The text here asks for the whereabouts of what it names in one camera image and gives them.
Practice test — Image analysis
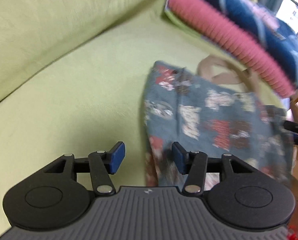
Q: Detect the cat print denim tote bag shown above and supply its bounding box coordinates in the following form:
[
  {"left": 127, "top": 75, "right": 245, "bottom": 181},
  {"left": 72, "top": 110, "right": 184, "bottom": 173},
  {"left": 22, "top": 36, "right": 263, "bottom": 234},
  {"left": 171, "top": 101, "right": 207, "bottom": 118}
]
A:
[{"left": 144, "top": 61, "right": 293, "bottom": 187}]

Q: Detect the blue patterned folded blanket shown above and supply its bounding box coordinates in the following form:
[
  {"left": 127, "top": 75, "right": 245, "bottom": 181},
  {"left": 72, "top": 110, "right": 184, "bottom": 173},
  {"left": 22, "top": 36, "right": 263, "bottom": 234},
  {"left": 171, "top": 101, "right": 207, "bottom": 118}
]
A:
[{"left": 205, "top": 0, "right": 298, "bottom": 89}]

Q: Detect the light green sofa cover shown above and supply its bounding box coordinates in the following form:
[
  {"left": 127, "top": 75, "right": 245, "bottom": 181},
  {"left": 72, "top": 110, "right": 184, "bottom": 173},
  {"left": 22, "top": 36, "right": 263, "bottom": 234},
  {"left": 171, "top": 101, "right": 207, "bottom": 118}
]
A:
[{"left": 0, "top": 0, "right": 288, "bottom": 240}]

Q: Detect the pink ribbed folded blanket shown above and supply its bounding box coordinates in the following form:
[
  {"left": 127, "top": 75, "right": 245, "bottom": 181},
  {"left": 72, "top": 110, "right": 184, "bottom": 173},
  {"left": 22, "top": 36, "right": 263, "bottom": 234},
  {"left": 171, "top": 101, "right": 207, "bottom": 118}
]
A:
[{"left": 168, "top": 0, "right": 297, "bottom": 99}]

